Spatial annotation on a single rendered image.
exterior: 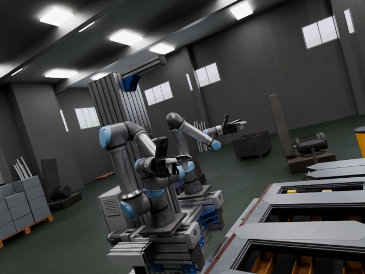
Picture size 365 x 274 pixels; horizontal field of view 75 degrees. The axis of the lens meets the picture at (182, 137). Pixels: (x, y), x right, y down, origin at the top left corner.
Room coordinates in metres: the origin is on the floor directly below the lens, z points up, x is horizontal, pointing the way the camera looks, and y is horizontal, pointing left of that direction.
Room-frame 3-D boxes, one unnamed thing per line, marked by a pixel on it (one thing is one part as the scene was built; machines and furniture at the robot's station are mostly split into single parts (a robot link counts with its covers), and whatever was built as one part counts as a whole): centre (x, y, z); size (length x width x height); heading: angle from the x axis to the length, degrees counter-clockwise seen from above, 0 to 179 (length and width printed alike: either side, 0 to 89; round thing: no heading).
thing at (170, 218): (1.41, 0.26, 1.09); 0.15 x 0.15 x 0.10
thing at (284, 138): (4.88, -2.37, 0.81); 0.96 x 0.95 x 1.61; 62
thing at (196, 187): (1.85, 0.03, 1.09); 0.15 x 0.15 x 0.10
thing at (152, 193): (1.13, 0.19, 1.34); 0.11 x 0.08 x 0.11; 127
